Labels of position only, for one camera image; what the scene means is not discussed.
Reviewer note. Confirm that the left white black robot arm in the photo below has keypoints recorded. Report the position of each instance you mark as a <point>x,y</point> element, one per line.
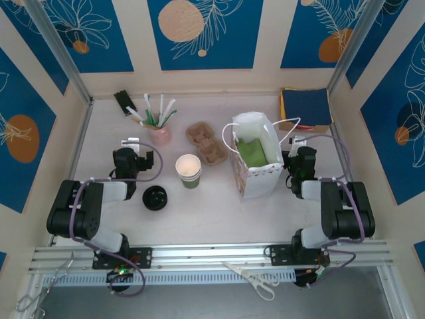
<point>86,212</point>

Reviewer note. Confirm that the black base electronics module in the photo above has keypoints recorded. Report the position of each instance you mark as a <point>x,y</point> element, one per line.
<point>119,274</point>
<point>308,276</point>

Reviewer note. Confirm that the aluminium mounting rail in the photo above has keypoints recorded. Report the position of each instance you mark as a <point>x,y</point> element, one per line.
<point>206,257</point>

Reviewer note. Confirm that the navy blue paper napkin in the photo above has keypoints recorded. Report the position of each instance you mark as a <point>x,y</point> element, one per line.
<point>307,106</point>

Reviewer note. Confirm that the yellow paper napkin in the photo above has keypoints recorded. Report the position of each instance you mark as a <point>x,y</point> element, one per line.
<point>281,109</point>

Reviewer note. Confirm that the brown cardboard cup carrier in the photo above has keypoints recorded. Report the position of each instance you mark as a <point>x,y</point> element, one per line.
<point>207,149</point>

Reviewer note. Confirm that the paper-wrapped green straw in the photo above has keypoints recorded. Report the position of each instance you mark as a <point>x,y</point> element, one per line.
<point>146,99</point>
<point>144,125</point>
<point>170,106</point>

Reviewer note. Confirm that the stack of green paper cups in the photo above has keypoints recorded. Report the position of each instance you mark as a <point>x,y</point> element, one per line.
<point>187,166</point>

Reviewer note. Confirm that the stack of black cup lids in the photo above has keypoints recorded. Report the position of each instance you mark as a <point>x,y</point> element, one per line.
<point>155,198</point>

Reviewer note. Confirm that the brown wooden stirrer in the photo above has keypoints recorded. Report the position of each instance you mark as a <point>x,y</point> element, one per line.
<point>133,119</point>

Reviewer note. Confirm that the black ribbed tray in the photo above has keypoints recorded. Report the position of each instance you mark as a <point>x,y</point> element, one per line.
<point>121,98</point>

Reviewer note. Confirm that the aluminium frame post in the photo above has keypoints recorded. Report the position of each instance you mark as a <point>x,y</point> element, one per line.
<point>352,46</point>
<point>56,50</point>
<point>391,292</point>

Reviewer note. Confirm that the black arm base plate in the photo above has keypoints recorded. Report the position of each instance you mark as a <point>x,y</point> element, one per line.
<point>142,256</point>
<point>279,254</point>

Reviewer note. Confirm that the red paper napkin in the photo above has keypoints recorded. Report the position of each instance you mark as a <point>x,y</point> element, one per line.
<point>307,127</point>

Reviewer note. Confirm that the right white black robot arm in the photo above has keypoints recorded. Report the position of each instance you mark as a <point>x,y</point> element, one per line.
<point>342,212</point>

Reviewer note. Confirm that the green paper napkin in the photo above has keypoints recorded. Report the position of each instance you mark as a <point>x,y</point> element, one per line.
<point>252,153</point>

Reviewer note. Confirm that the white paper gift bag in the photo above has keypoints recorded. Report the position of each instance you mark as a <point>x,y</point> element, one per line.
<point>262,182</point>

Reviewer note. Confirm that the pink straw holder cup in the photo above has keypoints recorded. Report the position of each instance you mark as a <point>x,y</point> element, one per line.
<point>161,137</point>

